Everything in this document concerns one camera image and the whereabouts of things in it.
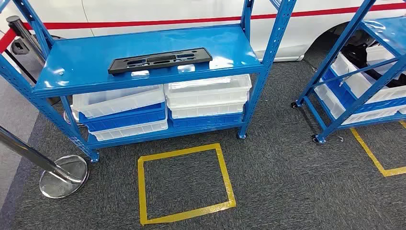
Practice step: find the black plastic license plate frame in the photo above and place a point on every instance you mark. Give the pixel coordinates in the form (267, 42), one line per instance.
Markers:
(203, 55)

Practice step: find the blue metal shelf rack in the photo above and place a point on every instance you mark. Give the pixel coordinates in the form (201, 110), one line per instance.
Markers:
(95, 54)
(349, 109)

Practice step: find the black part in bin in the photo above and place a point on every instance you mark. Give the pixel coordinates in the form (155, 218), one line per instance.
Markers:
(358, 54)

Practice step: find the translucent white plastic bin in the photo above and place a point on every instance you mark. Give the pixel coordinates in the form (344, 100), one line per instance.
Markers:
(206, 89)
(358, 84)
(130, 131)
(330, 104)
(206, 111)
(120, 100)
(379, 55)

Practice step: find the white car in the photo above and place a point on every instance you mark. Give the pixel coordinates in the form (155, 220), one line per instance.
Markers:
(190, 9)

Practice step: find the yellow floor tape square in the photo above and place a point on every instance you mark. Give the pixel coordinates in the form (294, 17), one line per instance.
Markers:
(395, 171)

